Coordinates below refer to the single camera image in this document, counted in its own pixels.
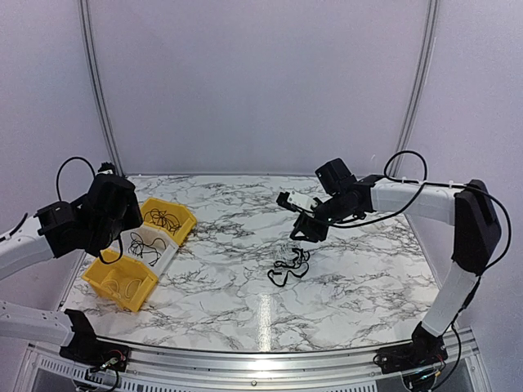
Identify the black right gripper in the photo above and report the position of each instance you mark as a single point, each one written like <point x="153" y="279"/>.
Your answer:
<point x="313" y="233"/>

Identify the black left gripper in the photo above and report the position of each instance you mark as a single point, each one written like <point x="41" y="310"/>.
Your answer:
<point x="134" y="217"/>

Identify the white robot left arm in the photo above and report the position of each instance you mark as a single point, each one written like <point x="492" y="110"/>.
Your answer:
<point x="52" y="232"/>

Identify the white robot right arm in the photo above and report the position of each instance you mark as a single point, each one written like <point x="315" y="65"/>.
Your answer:
<point x="469" y="208"/>

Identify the white bin middle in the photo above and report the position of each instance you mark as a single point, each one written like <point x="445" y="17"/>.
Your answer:
<point x="150" y="246"/>

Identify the yellow bin far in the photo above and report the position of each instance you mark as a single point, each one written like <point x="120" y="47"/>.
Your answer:
<point x="173" y="218"/>

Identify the yellow bin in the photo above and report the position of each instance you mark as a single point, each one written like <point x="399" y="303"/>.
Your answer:
<point x="173" y="218"/>
<point x="127" y="281"/>

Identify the yellow bin near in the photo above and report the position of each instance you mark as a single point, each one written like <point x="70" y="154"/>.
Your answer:
<point x="127" y="281"/>

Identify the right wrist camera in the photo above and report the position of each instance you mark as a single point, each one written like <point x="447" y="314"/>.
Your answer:
<point x="294" y="202"/>

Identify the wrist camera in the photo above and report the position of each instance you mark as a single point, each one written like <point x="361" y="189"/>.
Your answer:
<point x="106" y="169"/>
<point x="294" y="202"/>

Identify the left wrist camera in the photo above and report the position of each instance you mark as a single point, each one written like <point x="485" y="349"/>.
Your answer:
<point x="106" y="169"/>

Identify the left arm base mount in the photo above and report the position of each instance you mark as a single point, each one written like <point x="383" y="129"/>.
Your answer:
<point x="86" y="348"/>

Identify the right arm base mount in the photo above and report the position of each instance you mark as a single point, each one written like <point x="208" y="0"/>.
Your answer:
<point x="423" y="350"/>

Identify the right aluminium corner post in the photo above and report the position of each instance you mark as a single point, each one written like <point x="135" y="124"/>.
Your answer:
<point x="420" y="76"/>

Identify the aluminium corner post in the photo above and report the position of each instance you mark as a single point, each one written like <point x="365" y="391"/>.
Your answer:
<point x="97" y="86"/>
<point x="420" y="76"/>

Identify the left aluminium corner post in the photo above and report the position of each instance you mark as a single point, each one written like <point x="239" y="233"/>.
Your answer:
<point x="97" y="86"/>

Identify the aluminium front rail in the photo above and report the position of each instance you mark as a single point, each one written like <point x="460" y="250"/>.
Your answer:
<point x="156" y="368"/>

